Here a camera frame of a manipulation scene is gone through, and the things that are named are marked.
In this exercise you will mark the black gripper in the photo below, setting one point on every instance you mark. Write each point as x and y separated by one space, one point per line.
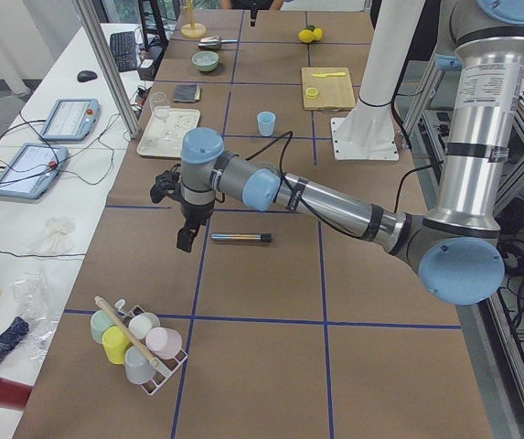
195 211

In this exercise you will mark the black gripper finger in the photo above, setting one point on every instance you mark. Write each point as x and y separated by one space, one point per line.
253 13

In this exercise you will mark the steel muddler black tip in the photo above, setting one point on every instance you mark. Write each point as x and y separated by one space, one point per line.
243 237

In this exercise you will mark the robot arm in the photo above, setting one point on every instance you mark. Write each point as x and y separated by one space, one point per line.
453 246

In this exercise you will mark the yellow lemon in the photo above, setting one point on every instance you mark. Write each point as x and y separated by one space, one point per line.
306 36
318 34

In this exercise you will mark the white plastic cup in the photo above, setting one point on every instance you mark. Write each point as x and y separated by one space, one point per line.
140 325

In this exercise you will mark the lemon slices on board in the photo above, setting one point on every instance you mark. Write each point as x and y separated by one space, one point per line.
311 93

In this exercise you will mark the pale pink plastic cup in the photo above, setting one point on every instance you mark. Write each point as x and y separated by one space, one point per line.
163 342

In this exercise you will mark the light blue plastic cup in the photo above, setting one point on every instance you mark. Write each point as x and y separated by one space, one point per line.
266 123

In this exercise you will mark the pale green plastic cup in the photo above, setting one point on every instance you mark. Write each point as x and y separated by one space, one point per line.
100 322

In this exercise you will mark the yellow plastic cup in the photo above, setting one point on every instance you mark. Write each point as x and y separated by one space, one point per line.
115 344

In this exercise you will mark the grey plastic cup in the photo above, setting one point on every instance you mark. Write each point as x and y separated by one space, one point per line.
137 368

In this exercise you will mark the steel ice scoop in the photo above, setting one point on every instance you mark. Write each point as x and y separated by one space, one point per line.
215 43

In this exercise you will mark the wooden mug tree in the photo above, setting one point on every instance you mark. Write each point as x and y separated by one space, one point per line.
192 29

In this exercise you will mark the green bowl of ice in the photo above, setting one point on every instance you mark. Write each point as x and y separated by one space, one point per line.
205 61

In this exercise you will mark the yellow plastic knife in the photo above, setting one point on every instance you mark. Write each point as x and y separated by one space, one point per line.
330 74

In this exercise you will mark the cream bear tray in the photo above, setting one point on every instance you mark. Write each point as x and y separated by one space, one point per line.
164 138

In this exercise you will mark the grey folded cloth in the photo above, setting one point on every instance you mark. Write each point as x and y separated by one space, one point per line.
187 93

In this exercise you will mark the wooden cutting board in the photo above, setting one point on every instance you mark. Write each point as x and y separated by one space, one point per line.
334 93

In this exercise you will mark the clear wine glass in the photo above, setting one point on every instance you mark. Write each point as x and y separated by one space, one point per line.
160 105

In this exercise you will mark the black keyboard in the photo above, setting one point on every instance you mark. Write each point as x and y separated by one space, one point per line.
124 50

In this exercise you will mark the blue teach pendant far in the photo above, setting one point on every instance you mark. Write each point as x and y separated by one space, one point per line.
70 120

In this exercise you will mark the blue teach pendant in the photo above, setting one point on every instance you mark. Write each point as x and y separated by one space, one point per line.
32 171
70 120

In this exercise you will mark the blue teach pendant near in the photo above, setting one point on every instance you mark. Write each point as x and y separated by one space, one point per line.
32 171

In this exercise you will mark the black computer mouse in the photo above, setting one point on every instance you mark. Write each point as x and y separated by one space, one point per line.
86 76

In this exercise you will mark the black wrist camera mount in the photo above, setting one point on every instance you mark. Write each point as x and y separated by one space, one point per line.
166 186

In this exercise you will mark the wooden rack handle rod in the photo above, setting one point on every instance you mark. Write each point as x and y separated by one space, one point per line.
103 305

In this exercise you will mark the white wire cup rack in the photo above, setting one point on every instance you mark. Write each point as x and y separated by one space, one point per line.
166 368

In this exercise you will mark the aluminium frame post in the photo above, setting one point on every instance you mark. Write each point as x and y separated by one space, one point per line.
93 28

